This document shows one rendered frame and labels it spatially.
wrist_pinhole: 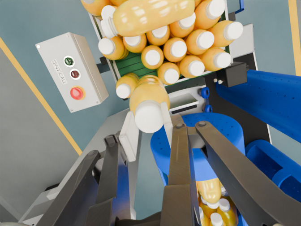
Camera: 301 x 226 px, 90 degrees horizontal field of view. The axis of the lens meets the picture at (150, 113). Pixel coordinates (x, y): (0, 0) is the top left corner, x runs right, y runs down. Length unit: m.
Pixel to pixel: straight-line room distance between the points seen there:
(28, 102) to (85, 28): 0.99
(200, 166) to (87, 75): 0.38
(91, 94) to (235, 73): 0.47
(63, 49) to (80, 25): 1.19
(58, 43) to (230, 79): 0.53
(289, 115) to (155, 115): 0.73
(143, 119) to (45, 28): 1.67
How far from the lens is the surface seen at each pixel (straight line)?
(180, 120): 0.15
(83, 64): 0.47
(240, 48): 0.76
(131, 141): 0.15
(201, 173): 0.42
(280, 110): 0.90
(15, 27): 1.96
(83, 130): 1.88
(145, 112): 0.19
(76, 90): 0.47
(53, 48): 0.50
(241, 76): 0.61
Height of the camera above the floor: 1.53
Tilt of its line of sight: 69 degrees down
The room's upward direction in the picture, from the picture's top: 180 degrees counter-clockwise
